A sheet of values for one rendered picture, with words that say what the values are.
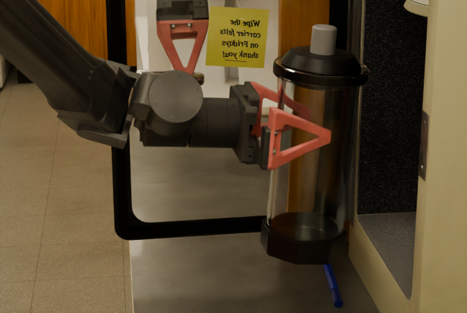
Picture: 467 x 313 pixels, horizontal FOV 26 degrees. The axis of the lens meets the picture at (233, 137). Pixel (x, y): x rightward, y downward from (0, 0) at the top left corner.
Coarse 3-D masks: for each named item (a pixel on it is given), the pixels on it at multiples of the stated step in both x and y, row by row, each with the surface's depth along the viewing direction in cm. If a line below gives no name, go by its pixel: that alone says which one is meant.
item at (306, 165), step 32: (288, 96) 113; (320, 96) 111; (352, 96) 113; (288, 128) 113; (352, 128) 115; (320, 160) 113; (288, 192) 115; (320, 192) 114; (288, 224) 116; (320, 224) 116
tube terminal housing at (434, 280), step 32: (448, 0) 98; (448, 32) 99; (448, 64) 100; (448, 96) 101; (448, 128) 102; (448, 160) 103; (448, 192) 104; (416, 224) 107; (448, 224) 105; (352, 256) 138; (416, 256) 108; (448, 256) 106; (384, 288) 121; (416, 288) 108; (448, 288) 107
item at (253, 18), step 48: (144, 0) 124; (192, 0) 125; (240, 0) 126; (288, 0) 127; (144, 48) 126; (192, 48) 127; (240, 48) 128; (288, 48) 129; (144, 192) 131; (192, 192) 132; (240, 192) 134
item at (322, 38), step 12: (324, 24) 114; (312, 36) 113; (324, 36) 112; (300, 48) 116; (312, 48) 113; (324, 48) 113; (288, 60) 113; (300, 60) 111; (312, 60) 111; (324, 60) 111; (336, 60) 111; (348, 60) 112; (324, 72) 110; (336, 72) 110; (348, 72) 111
